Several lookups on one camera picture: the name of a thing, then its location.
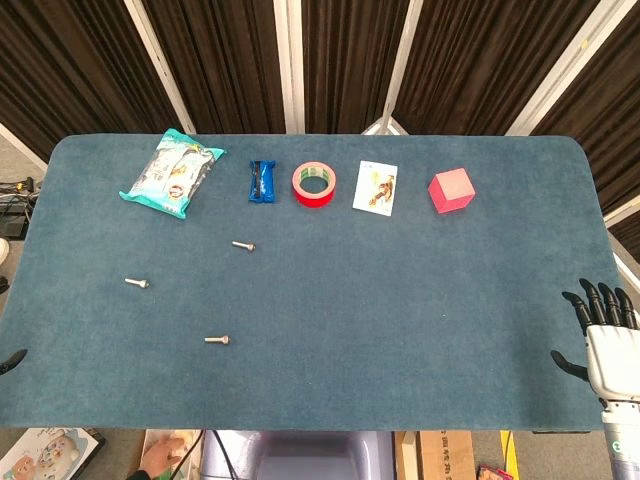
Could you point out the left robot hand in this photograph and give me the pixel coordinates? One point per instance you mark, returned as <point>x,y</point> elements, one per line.
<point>14,358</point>

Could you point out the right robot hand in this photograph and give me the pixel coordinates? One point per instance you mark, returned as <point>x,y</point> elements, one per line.
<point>612,360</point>

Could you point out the silver bolt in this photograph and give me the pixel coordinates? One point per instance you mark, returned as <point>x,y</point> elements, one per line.
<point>242,245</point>
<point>216,340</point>
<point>136,282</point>

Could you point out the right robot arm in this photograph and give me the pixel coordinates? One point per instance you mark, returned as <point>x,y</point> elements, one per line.
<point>622,440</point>

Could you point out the illustrated bear toy box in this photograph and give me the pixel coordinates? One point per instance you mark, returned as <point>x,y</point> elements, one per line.
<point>40,450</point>

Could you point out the yellow strip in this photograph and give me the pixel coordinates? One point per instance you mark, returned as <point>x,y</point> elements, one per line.
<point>507,445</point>

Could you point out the white open carton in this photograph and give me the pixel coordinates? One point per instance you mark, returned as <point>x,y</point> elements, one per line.
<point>150,436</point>

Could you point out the red printed book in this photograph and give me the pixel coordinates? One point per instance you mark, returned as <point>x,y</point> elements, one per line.
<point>492,473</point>

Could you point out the person's hand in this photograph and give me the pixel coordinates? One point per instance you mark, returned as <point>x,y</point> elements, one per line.
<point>160,455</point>

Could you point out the brown cardboard box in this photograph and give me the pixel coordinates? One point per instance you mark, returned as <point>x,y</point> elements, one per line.
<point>445,455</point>

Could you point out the wooden plank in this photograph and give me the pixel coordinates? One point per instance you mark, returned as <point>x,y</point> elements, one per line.
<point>406,455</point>

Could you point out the pink cube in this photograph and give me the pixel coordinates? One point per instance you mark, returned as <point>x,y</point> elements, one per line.
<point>450,192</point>

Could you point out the teal snack bag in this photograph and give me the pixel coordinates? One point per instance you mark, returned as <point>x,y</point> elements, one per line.
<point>170,175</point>

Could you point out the blue felt table cover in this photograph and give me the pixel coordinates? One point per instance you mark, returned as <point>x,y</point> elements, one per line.
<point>350,300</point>

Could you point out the white picture card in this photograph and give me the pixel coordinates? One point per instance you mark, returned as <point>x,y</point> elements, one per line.
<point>375,187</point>

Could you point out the blue snack wrapper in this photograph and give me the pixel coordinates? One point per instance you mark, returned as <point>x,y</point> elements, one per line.
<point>262,182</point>

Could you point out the grey robot torso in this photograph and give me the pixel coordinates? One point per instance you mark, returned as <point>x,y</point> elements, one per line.
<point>310,455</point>

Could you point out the red tape roll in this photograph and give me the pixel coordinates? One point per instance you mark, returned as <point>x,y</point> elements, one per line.
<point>312,199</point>

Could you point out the dark brown pleated curtain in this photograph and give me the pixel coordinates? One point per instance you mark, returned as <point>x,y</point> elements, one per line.
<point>225,60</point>

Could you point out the white partition frame post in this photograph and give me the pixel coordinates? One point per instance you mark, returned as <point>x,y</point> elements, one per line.
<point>627,267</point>
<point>22,149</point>
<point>290,65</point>
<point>622,214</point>
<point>405,50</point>
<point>159,65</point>
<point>561,70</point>

